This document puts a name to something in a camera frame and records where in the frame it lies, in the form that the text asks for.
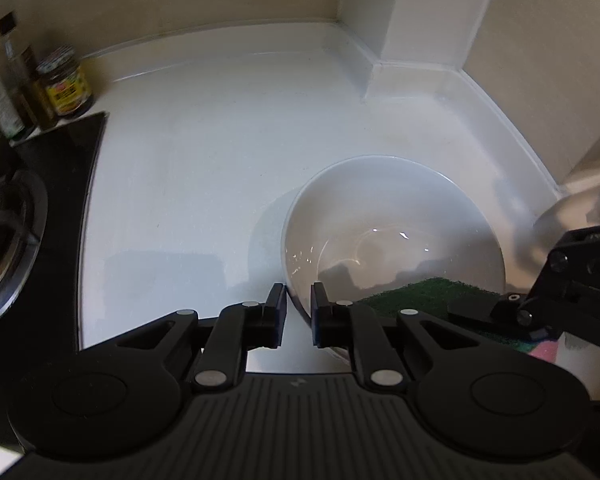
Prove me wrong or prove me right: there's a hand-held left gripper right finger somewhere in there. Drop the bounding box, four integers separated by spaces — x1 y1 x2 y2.
310 281 486 393

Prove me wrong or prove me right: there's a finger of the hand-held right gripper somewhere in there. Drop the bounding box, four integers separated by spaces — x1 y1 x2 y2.
447 225 600 349

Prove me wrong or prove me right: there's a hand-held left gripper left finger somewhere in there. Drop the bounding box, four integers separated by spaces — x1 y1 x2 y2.
115 282 288 394

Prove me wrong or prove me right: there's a pink and green sponge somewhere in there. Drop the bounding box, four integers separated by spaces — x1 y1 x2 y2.
355 277 562 362

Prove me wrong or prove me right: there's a white ceramic bowl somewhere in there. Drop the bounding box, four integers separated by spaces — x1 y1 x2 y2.
280 155 507 362

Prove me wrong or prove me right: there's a black glass gas stove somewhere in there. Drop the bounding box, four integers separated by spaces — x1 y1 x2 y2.
0 111 109 441

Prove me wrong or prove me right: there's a gas burner with grate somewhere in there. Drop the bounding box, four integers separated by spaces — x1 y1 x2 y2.
0 167 49 329

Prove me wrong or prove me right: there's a sauce jar with checkered lid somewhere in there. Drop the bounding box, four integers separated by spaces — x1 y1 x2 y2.
35 45 94 119

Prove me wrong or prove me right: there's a dark bottle with black cap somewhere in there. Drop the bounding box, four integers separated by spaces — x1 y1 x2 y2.
16 45 59 129

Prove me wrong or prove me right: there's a clear bottle with yellow cap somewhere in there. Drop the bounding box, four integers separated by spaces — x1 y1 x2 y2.
0 15 27 142

